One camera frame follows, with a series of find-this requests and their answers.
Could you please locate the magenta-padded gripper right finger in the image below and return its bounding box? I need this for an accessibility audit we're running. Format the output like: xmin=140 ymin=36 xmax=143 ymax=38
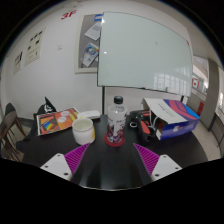
xmin=133 ymin=143 xmax=184 ymax=183

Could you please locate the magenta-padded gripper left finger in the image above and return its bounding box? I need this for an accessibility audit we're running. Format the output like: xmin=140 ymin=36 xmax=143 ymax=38
xmin=39 ymin=143 xmax=91 ymax=182

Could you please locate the clear bottle with white label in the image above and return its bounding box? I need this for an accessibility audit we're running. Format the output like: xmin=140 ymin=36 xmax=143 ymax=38
xmin=106 ymin=95 xmax=128 ymax=143

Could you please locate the white mug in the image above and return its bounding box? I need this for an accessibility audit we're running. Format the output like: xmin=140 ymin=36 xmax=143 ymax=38
xmin=71 ymin=117 xmax=96 ymax=146

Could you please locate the colourful printed book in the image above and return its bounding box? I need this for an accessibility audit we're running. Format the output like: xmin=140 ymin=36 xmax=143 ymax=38
xmin=35 ymin=107 xmax=81 ymax=137

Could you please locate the black and red tool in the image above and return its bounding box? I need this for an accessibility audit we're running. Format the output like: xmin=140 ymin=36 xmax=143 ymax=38
xmin=128 ymin=109 xmax=158 ymax=143

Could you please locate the flat round red coaster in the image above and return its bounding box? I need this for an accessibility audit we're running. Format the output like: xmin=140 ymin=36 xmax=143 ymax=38
xmin=104 ymin=132 xmax=126 ymax=148

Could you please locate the small black flag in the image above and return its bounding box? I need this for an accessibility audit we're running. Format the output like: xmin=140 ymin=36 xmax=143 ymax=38
xmin=36 ymin=96 xmax=58 ymax=116

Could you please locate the small white box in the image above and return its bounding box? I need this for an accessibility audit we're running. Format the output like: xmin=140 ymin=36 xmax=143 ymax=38
xmin=77 ymin=109 xmax=102 ymax=121

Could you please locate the dark wooden chair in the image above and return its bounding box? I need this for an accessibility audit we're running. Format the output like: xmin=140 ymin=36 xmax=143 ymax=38
xmin=0 ymin=102 xmax=26 ymax=162

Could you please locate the red hanging sign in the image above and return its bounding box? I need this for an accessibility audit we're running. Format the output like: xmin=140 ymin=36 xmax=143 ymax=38
xmin=191 ymin=76 xmax=201 ymax=90

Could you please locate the glass whiteboard on stand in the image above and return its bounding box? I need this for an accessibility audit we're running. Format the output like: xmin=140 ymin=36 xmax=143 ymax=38
xmin=97 ymin=11 xmax=195 ymax=116

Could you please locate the grey pin board with papers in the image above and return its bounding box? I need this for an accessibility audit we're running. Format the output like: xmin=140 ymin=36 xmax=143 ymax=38
xmin=74 ymin=13 xmax=105 ymax=75

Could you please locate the small white wall poster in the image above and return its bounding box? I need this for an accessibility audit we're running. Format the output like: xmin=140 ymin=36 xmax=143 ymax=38
xmin=12 ymin=50 xmax=25 ymax=76

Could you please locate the large white wall poster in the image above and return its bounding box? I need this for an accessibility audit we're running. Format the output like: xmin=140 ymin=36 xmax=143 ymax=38
xmin=23 ymin=27 xmax=47 ymax=67

